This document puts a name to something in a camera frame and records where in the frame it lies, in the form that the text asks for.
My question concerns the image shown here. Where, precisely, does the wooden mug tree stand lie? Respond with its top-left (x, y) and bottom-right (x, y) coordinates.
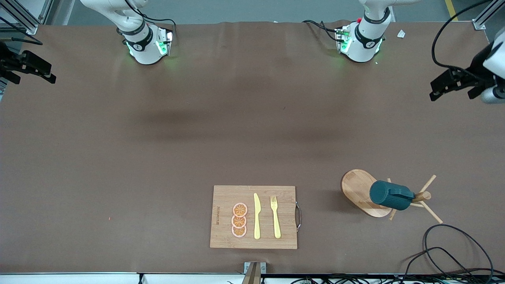
top-left (341, 169), bottom-right (443, 224)

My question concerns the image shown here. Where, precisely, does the black base cable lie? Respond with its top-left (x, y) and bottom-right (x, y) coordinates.
top-left (302, 19), bottom-right (340, 42)
top-left (125, 0), bottom-right (177, 30)

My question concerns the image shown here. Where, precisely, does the teal cup with handle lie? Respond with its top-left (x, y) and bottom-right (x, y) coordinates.
top-left (369, 180), bottom-right (415, 211)

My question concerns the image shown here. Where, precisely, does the black looped floor cable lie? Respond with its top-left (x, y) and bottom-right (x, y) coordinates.
top-left (402, 247), bottom-right (476, 284)
top-left (423, 224), bottom-right (494, 277)

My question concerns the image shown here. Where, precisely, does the black right base cable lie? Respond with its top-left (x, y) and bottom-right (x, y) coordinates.
top-left (125, 0), bottom-right (177, 30)

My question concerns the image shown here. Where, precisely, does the wooden cutting board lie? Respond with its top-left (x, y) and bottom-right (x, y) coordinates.
top-left (209, 185), bottom-right (302, 250)

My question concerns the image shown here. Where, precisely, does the aluminium frame profile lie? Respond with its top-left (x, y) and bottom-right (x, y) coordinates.
top-left (473, 0), bottom-right (505, 30)
top-left (0, 0), bottom-right (54, 35)

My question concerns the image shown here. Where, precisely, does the yellow plastic knife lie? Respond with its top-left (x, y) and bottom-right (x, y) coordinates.
top-left (253, 193), bottom-right (262, 240)

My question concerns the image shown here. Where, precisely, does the yellow plastic fork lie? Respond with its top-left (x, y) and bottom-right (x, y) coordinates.
top-left (270, 195), bottom-right (282, 239)

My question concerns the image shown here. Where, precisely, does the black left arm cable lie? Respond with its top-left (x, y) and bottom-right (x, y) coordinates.
top-left (431, 0), bottom-right (494, 74)

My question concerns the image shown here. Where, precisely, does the metal table edge bracket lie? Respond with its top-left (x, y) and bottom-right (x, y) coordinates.
top-left (243, 262), bottom-right (267, 284)

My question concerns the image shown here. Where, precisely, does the black left base cable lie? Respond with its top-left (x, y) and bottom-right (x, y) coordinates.
top-left (302, 19), bottom-right (340, 42)

